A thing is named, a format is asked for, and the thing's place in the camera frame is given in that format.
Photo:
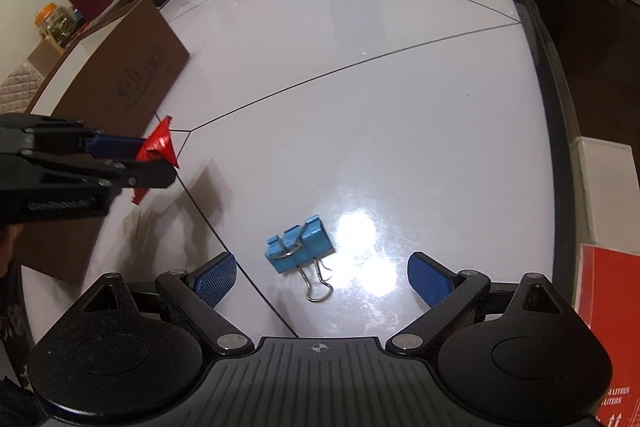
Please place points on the white cardboard box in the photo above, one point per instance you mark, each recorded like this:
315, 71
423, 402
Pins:
607, 192

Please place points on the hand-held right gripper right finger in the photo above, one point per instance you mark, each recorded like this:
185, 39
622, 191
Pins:
427, 279

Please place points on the blue binder clip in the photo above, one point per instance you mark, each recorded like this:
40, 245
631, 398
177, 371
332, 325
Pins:
305, 242

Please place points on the red snack packet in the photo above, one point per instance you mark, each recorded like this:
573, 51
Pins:
157, 147

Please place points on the jar with orange lid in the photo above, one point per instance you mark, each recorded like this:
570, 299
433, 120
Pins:
57, 24

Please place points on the beige quilted chair cover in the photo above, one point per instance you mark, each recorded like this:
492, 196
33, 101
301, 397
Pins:
17, 87

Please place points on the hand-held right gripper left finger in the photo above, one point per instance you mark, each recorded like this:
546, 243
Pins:
215, 279

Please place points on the red cardboard box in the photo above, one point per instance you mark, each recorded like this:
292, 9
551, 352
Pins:
612, 307

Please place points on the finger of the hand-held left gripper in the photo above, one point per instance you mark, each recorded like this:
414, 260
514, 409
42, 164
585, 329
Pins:
115, 147
145, 174

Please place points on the brown box with white inside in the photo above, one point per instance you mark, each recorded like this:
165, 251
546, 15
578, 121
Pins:
135, 77

